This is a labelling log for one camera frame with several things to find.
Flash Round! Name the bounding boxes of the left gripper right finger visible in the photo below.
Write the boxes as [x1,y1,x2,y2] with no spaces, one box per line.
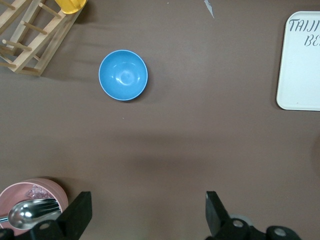
[205,191,266,240]

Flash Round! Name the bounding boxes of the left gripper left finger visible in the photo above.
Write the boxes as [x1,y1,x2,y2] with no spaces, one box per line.
[29,191,93,240]

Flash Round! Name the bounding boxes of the pink bowl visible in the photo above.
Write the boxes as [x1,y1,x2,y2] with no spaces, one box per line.
[0,177,70,237]

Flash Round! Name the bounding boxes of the clear ice cubes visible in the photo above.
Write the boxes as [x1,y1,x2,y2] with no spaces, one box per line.
[26,185,51,201]

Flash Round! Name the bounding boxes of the metal spoon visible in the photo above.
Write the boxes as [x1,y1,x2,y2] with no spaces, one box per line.
[0,199,62,230]

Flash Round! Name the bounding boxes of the blue bowl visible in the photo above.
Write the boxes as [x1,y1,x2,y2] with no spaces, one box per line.
[98,49,149,102]

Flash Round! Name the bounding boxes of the cream bear print tray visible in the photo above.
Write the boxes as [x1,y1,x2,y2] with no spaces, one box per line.
[276,10,320,112]

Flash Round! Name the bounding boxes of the wooden peg drying rack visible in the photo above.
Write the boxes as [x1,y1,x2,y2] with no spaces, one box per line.
[0,0,83,78]

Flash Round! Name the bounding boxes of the small grey tape scrap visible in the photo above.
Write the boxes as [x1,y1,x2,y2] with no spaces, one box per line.
[203,0,215,19]

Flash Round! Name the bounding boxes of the yellow cup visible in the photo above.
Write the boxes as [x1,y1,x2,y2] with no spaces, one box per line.
[54,0,88,15]

